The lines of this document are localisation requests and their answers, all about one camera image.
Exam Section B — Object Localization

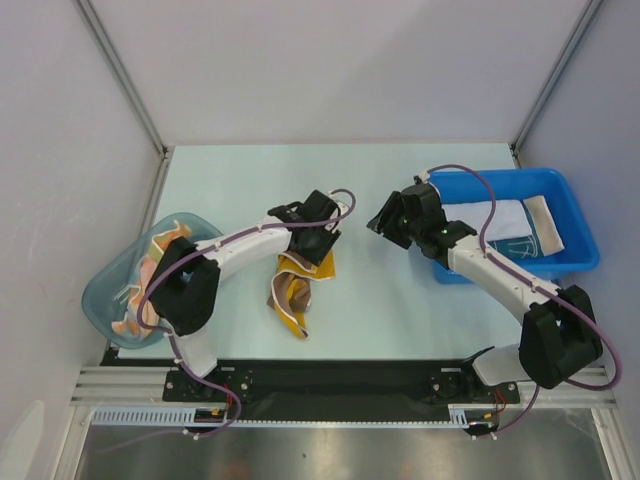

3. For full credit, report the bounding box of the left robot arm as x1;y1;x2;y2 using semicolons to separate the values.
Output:
138;190;356;400

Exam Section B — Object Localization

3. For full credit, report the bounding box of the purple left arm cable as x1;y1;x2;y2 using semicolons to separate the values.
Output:
135;188;357;381

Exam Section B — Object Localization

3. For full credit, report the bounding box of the peach orange patterned towel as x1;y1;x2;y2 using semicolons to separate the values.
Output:
111;217;193;343

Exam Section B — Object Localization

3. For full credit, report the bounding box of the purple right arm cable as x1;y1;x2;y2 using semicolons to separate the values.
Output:
422;163;624;391

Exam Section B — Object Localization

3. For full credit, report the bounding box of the aluminium frame post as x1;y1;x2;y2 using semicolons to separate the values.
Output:
510;0;606;163
72;0;167;159

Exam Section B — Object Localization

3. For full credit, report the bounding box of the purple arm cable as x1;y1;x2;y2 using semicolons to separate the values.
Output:
422;163;624;391
135;188;357;381

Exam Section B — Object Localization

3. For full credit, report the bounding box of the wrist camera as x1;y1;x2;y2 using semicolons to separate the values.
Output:
324;198;350;232
413;172;430;185

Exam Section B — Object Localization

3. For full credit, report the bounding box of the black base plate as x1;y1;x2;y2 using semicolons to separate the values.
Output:
101;348;533;416

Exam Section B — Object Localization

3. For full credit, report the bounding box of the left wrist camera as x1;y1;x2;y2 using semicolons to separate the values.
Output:
324;198;350;232

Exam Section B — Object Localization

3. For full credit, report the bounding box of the white cable duct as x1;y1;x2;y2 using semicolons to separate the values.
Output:
91;404;498;431

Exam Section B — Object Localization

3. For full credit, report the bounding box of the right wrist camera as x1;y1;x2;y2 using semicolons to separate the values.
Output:
413;172;430;185

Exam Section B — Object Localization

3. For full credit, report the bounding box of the blue plastic bin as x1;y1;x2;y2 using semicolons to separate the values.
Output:
429;168;599;281

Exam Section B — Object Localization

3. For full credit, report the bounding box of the aluminium front rail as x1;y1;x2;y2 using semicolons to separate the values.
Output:
71;367;617;409

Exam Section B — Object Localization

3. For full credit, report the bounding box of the left aluminium frame post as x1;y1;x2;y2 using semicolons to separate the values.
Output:
72;0;167;159

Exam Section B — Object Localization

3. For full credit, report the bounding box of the orange brown towel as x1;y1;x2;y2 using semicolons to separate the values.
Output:
267;251;336;340

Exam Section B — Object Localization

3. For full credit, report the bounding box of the lavender white cloth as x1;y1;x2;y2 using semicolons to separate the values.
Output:
442;200;532;242

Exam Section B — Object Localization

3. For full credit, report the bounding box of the teal translucent basket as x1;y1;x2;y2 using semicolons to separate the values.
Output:
82;212;222;349

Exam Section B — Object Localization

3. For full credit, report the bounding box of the right aluminium frame post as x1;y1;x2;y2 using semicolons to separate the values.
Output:
510;0;606;163

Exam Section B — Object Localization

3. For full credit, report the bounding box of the Doraemon teal beige towel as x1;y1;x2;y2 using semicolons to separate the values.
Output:
488;195;565;260

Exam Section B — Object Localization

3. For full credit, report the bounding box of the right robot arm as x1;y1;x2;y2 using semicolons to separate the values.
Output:
367;183;603;402

